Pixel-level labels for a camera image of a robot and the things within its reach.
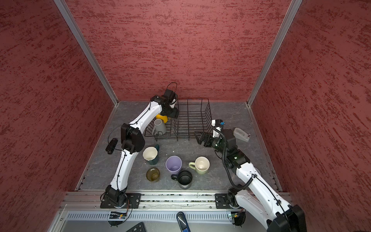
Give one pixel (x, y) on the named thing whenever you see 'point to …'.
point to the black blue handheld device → (182, 222)
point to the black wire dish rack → (194, 116)
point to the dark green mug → (150, 154)
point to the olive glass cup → (153, 174)
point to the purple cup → (173, 164)
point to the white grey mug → (160, 126)
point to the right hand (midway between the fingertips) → (198, 136)
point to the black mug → (184, 178)
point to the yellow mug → (164, 118)
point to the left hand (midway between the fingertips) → (172, 116)
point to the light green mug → (201, 165)
